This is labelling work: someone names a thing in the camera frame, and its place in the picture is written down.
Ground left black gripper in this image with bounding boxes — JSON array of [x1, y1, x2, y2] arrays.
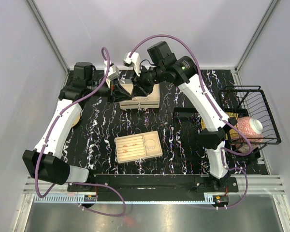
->
[[87, 78, 132, 105]]

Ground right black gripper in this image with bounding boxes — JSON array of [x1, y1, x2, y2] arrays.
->
[[129, 65, 165, 98]]

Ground beige jewelry drawer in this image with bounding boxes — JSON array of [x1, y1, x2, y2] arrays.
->
[[119, 84, 160, 110]]

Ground pearl bracelet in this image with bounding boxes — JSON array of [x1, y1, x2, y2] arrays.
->
[[145, 139, 157, 152]]

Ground beige ring tray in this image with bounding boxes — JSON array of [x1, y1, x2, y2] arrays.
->
[[115, 131, 162, 163]]

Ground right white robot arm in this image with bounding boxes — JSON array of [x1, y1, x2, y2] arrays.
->
[[124, 41, 236, 192]]

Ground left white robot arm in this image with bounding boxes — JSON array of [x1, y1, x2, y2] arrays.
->
[[22, 61, 131, 191]]

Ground yellow patterned plate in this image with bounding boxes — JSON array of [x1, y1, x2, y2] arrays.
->
[[72, 115, 81, 127]]

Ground gold rings in tray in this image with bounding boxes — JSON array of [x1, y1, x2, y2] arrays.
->
[[122, 143, 138, 153]]

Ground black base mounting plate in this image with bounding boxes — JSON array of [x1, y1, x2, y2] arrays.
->
[[67, 173, 240, 194]]

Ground yellow woven bamboo plate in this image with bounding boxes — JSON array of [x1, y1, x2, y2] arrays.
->
[[201, 112, 239, 140]]

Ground white pink patterned bowl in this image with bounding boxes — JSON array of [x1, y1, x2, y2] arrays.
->
[[233, 116, 263, 153]]

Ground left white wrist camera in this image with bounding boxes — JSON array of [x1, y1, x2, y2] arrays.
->
[[104, 63, 120, 88]]

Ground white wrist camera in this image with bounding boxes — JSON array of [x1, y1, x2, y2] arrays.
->
[[104, 63, 120, 88], [123, 52, 141, 76]]

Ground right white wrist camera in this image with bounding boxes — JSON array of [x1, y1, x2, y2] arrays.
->
[[123, 52, 141, 76]]

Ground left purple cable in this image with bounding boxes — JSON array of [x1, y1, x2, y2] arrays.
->
[[34, 46, 127, 216]]

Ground purple cable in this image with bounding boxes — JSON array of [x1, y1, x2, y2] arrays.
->
[[34, 46, 127, 216], [130, 34, 253, 209]]

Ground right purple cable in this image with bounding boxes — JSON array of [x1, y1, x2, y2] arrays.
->
[[130, 34, 253, 209]]

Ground black wire dish rack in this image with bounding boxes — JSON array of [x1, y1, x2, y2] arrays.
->
[[219, 86, 281, 146]]

